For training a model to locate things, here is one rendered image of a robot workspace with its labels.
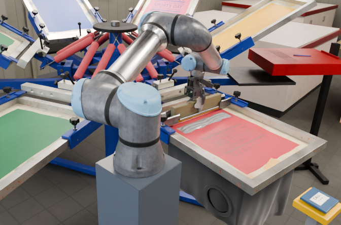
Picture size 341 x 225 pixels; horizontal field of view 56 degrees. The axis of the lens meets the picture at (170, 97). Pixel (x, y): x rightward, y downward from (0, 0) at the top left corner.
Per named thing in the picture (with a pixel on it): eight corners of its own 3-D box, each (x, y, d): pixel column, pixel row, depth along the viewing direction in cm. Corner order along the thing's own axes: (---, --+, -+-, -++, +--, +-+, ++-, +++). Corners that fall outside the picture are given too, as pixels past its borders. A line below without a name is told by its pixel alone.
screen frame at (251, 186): (326, 148, 156) (328, 141, 154) (251, 196, 121) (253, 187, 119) (208, 96, 211) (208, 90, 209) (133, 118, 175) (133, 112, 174)
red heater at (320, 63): (311, 60, 289) (314, 46, 284) (345, 76, 247) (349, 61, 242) (247, 60, 278) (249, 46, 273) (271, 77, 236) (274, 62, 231)
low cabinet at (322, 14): (329, 40, 868) (338, 4, 832) (296, 57, 691) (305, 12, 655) (261, 29, 983) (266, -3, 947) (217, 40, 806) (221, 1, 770)
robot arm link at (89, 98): (103, 106, 83) (185, 7, 118) (58, 94, 88) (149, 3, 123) (114, 137, 91) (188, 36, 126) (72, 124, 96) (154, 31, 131)
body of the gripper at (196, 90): (183, 95, 173) (184, 74, 168) (195, 92, 178) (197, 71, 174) (193, 100, 168) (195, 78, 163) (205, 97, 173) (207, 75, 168)
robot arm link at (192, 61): (202, 58, 148) (210, 53, 157) (179, 54, 152) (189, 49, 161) (201, 74, 151) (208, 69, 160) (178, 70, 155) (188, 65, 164)
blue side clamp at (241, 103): (246, 113, 191) (248, 103, 188) (241, 115, 188) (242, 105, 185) (209, 97, 212) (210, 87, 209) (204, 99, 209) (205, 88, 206)
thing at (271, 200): (285, 213, 175) (302, 145, 158) (231, 256, 147) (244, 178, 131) (280, 210, 177) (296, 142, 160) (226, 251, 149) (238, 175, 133)
